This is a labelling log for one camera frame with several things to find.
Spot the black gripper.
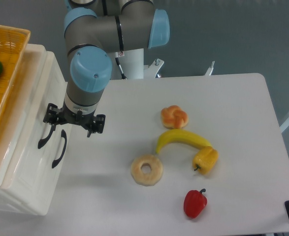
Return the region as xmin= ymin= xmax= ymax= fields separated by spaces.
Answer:
xmin=43 ymin=103 xmax=106 ymax=138

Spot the black top drawer handle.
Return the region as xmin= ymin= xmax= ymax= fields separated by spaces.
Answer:
xmin=37 ymin=134 xmax=52 ymax=149

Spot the black drawer handle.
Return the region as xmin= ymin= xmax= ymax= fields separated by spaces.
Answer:
xmin=51 ymin=129 xmax=67 ymax=169
xmin=37 ymin=134 xmax=52 ymax=149

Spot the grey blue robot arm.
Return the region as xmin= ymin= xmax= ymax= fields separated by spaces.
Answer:
xmin=43 ymin=0 xmax=170 ymax=134

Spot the white drawer cabinet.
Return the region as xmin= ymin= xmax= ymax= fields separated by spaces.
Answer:
xmin=0 ymin=43 xmax=75 ymax=216

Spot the beige donut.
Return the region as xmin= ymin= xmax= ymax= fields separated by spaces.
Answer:
xmin=130 ymin=154 xmax=163 ymax=186

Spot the knotted bread roll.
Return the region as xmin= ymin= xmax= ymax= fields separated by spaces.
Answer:
xmin=161 ymin=105 xmax=189 ymax=129

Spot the yellow woven basket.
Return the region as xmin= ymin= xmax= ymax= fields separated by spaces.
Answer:
xmin=0 ymin=25 xmax=31 ymax=119

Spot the yellow banana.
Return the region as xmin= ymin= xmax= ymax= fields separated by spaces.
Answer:
xmin=155 ymin=129 xmax=212 ymax=154

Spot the yellow bell pepper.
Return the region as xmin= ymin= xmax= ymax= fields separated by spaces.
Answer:
xmin=192 ymin=146 xmax=219 ymax=175

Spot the red bell pepper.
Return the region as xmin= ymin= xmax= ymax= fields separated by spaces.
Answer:
xmin=183 ymin=188 xmax=208 ymax=219

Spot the black bottom drawer handle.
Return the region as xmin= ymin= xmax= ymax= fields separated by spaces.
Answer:
xmin=51 ymin=129 xmax=67 ymax=169

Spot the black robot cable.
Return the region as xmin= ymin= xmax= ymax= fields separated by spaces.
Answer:
xmin=114 ymin=51 xmax=128 ymax=80

